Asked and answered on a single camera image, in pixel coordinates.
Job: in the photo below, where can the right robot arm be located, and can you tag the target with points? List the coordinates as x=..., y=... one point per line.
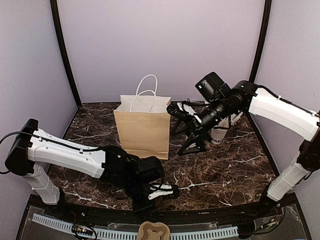
x=248, y=97

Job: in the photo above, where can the brown paper bag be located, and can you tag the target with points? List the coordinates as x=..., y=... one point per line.
x=142, y=121

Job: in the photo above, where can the brown pulp cup carrier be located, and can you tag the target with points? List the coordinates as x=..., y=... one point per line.
x=153, y=231

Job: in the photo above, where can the wrapped straw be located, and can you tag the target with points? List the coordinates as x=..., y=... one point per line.
x=234, y=118

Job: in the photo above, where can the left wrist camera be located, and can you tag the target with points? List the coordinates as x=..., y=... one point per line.
x=166, y=191

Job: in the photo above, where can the left black frame post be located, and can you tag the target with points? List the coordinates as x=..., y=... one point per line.
x=63, y=51

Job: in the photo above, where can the white slotted cable duct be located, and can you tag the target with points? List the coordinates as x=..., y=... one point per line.
x=101, y=233

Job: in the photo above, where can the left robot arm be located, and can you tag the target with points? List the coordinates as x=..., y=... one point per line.
x=136, y=176

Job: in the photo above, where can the black front rail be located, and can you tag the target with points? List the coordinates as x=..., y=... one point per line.
x=234, y=215

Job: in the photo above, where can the right black frame post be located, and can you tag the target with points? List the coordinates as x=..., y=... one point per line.
x=261, y=40

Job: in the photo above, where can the small circuit board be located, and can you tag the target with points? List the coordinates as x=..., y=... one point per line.
x=81, y=231

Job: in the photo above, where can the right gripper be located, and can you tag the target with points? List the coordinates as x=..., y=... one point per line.
x=194, y=137

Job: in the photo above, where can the white cup holding straws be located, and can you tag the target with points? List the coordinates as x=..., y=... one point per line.
x=217, y=135

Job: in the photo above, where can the black frame post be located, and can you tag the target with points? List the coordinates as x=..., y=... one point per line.
x=261, y=40
x=63, y=51

